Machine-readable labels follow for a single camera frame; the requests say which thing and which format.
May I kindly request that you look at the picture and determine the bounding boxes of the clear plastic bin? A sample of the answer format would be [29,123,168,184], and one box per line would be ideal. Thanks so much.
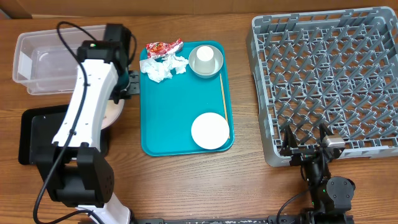
[12,24,123,96]

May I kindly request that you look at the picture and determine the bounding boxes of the grey dishwasher rack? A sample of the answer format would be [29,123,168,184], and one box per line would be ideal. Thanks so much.
[246,7,397,167]

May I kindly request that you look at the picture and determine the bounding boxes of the white tissue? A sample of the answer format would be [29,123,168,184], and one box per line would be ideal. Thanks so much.
[139,54,188,83]

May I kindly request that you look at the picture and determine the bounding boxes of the wooden chopstick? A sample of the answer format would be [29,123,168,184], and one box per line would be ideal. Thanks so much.
[219,73,229,127]

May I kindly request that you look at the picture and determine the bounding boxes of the teal serving tray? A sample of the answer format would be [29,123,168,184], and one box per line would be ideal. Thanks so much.
[139,40,235,157]

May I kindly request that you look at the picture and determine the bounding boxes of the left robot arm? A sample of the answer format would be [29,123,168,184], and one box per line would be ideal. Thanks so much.
[32,24,137,223]

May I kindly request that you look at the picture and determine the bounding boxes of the white paper cup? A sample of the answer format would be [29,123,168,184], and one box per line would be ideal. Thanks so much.
[195,45,215,73]

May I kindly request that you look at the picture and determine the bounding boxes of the small white plate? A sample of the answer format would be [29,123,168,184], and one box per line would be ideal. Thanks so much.
[191,113,230,150]

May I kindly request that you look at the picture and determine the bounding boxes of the grey bowl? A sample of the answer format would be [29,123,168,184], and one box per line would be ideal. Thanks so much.
[188,45,224,78]

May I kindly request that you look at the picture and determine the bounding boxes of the red snack wrapper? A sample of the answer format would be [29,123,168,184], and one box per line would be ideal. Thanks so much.
[146,39,184,59]

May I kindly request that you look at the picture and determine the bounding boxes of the large white plate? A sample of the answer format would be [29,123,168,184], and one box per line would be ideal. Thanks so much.
[101,100,124,129]

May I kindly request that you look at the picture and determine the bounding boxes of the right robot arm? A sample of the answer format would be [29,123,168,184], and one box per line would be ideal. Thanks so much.
[276,123,356,224]

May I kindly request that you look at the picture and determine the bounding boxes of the black rectangular tray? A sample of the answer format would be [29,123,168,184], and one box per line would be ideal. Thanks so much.
[18,104,109,166]

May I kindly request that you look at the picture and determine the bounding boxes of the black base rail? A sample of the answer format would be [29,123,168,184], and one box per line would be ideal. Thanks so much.
[130,215,309,224]

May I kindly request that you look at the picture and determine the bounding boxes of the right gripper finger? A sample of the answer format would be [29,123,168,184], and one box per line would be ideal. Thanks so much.
[319,123,333,144]
[279,126,299,156]

